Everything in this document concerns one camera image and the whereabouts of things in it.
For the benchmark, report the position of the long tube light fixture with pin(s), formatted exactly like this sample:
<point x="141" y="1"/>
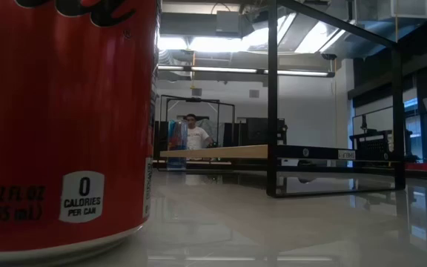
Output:
<point x="221" y="69"/>

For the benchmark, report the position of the red box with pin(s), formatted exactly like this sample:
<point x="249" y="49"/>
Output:
<point x="419" y="167"/>

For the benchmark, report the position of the black ceiling camera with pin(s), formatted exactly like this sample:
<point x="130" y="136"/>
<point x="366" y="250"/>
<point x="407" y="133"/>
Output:
<point x="328" y="56"/>

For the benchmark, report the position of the red Coke Zero can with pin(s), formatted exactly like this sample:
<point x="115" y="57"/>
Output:
<point x="69" y="111"/>

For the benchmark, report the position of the white ceiling box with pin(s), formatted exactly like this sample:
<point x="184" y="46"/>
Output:
<point x="410" y="9"/>

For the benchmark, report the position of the black background cabinet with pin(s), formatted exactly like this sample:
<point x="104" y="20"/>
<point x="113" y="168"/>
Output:
<point x="258" y="131"/>

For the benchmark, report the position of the wooden shelf with black frame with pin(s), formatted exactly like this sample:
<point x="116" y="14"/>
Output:
<point x="235" y="152"/>

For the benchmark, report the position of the person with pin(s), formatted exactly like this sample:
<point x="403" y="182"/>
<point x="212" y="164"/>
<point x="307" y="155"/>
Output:
<point x="196" y="138"/>

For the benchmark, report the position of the grey ceiling box unit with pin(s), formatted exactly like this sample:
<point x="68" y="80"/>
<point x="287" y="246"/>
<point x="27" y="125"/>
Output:
<point x="228" y="22"/>

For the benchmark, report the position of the black equipment stand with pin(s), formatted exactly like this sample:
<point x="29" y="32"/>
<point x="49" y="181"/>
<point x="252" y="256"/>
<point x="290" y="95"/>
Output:
<point x="374" y="148"/>

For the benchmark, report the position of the black table frame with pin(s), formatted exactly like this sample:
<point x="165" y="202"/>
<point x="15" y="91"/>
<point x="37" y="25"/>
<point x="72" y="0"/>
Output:
<point x="217" y="167"/>

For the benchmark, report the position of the black background rig frame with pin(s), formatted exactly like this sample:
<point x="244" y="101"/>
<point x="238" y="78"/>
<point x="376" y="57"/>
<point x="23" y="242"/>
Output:
<point x="193" y="99"/>

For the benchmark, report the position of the bright ceiling light panel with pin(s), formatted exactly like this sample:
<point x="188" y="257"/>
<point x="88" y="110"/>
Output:
<point x="206" y="44"/>

